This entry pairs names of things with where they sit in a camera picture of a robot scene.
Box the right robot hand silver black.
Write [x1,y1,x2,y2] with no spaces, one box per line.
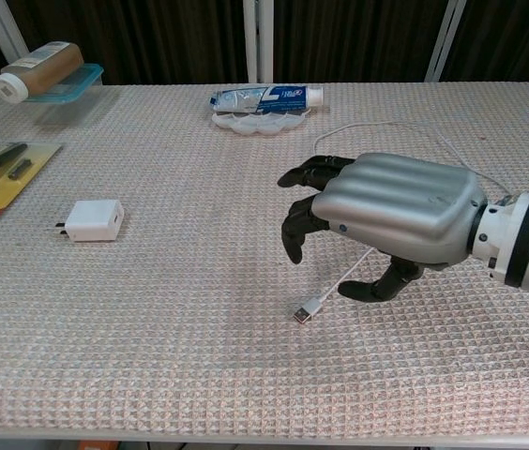
[277,152,489,304]

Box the white USB cable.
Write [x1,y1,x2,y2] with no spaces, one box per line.
[292,120,514,325]

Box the white USB charger block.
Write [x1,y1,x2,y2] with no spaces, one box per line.
[50,199,126,244]

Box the white flower-shaped dish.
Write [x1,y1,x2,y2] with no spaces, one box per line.
[211,105,315,138]

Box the blue white toothpaste tube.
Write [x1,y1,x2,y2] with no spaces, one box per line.
[208,84,325,115]

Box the dark curtain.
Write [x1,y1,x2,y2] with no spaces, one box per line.
[0,0,529,88]

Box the clear container teal lid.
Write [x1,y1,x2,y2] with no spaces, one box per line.
[23,63,105,127]

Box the brown bottle white cap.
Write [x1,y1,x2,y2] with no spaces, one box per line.
[0,41,85,102]

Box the razor on yellow card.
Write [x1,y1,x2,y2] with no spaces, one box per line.
[0,142,64,228]

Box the aluminium frame post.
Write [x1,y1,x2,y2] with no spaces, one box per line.
[242,0,275,85]
[424,0,467,83]
[0,0,29,62]

